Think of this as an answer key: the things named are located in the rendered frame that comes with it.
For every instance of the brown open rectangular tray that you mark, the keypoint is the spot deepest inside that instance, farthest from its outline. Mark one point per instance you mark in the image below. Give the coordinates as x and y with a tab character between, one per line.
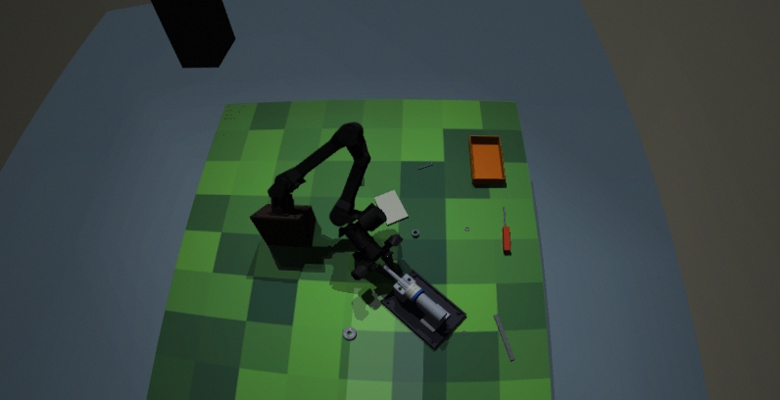
486	160

